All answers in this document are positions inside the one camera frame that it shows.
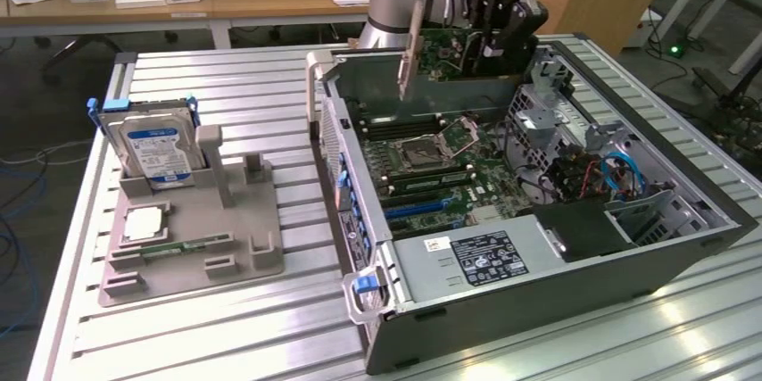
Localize green graphics card black shroud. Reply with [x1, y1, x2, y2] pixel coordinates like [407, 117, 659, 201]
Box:
[396, 0, 535, 101]

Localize metal disk bay cage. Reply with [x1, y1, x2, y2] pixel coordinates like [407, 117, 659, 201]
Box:
[504, 48, 600, 157]

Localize metal socket cover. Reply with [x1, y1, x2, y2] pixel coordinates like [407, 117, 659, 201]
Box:
[437, 115, 480, 151]

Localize CPU socket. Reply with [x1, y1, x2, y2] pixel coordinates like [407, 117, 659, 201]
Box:
[397, 134, 447, 169]

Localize black power connector bundle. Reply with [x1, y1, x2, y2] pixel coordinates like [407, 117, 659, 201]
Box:
[544, 156, 588, 202]

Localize green motherboard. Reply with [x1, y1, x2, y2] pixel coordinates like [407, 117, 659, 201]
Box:
[356, 112, 536, 240]

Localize black RAM stick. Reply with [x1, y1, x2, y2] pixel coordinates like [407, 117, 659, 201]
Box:
[389, 170, 472, 195]

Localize small silver heatsink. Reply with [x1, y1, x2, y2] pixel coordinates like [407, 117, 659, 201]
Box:
[469, 205, 508, 224]

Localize small metal disk bay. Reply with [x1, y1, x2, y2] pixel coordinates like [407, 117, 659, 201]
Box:
[603, 188, 711, 249]

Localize grey power supply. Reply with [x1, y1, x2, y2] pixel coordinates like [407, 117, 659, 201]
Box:
[389, 214, 568, 305]

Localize open grey PC case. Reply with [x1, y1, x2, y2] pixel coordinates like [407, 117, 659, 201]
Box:
[304, 32, 760, 376]

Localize grey plastic parts rack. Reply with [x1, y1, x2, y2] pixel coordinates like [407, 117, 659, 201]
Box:
[97, 124, 285, 309]

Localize hard disk blue carrier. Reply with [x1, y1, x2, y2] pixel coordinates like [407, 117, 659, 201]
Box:
[85, 93, 201, 191]

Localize black chair base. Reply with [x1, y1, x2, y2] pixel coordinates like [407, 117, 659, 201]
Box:
[34, 31, 129, 86]

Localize green RAM stick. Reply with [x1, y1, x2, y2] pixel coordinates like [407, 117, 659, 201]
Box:
[138, 240, 206, 260]

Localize silver CPU chip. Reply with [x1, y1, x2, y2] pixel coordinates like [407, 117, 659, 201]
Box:
[121, 209, 170, 242]

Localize white desk frame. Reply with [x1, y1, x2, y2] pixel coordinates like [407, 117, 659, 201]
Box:
[651, 0, 762, 74]

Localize red wire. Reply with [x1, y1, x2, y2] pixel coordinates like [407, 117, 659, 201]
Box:
[580, 160, 603, 197]

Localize blue wire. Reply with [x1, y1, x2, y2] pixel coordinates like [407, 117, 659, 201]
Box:
[598, 151, 647, 202]

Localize blue case handle latch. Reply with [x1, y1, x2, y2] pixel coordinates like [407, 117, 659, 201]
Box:
[349, 276, 380, 295]

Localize blue floor cables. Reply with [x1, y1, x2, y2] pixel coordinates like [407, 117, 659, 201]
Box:
[0, 165, 49, 343]

